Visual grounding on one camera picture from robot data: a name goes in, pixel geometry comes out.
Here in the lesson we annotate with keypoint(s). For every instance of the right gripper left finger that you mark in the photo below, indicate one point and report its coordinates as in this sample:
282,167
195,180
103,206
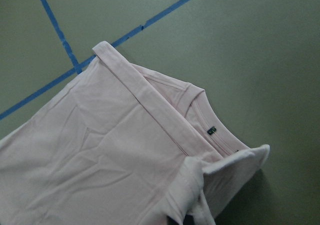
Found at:
170,222

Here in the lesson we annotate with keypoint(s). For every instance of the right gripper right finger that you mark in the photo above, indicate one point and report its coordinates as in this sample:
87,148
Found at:
188,220

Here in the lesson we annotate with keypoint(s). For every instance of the pink Snoopy t-shirt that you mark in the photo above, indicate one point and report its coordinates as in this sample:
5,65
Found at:
121,144

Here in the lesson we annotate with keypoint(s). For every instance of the brown paper table cover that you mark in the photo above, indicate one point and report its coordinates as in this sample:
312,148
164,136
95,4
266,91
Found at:
258,61

